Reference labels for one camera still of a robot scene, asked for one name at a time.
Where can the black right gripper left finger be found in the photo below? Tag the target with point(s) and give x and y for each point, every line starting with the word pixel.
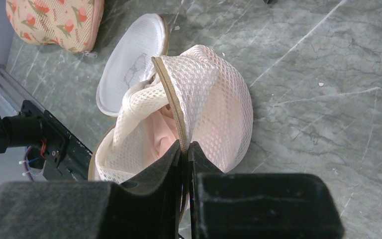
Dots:
pixel 144 207

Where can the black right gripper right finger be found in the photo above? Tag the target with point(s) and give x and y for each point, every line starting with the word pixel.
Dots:
pixel 258 206

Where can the white mesh laundry bag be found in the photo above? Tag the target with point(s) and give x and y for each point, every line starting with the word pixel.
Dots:
pixel 209 98

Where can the pink bra in bag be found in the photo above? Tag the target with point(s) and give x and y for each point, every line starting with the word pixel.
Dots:
pixel 160 133

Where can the floral pink bra bag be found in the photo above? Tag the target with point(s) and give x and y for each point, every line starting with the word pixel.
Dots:
pixel 71 24

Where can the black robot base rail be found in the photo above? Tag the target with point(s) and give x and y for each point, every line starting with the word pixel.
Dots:
pixel 65 157

